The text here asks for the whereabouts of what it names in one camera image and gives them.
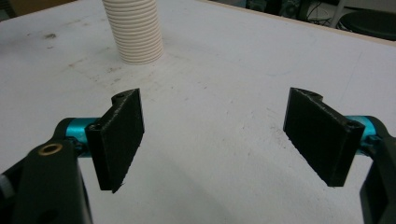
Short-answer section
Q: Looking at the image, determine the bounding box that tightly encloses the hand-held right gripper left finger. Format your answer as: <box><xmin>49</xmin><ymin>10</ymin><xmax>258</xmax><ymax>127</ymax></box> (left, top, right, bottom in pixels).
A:
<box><xmin>85</xmin><ymin>88</ymin><xmax>146</xmax><ymax>194</ymax></box>

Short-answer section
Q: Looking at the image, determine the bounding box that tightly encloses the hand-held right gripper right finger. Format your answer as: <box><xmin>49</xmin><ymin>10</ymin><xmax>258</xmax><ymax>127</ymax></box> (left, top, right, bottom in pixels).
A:
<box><xmin>282</xmin><ymin>87</ymin><xmax>366</xmax><ymax>188</ymax></box>

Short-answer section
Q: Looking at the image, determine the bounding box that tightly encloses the stack of white cups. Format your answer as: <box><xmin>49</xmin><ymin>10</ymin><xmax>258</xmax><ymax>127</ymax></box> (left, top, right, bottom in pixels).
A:
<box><xmin>102</xmin><ymin>0</ymin><xmax>164</xmax><ymax>66</ymax></box>

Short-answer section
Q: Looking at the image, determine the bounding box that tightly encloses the black round stool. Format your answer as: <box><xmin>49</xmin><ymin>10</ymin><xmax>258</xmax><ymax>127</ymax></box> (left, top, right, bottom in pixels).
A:
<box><xmin>338</xmin><ymin>8</ymin><xmax>396</xmax><ymax>42</ymax></box>

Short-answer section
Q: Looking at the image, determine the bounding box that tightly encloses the white metal stand leg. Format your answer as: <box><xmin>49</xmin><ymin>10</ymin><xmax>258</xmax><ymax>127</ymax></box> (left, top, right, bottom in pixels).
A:
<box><xmin>329</xmin><ymin>0</ymin><xmax>357</xmax><ymax>30</ymax></box>

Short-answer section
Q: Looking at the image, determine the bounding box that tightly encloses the black computer tower green front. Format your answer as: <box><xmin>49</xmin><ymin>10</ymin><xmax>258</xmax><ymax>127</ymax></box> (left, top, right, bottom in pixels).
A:
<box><xmin>247</xmin><ymin>0</ymin><xmax>276</xmax><ymax>13</ymax></box>

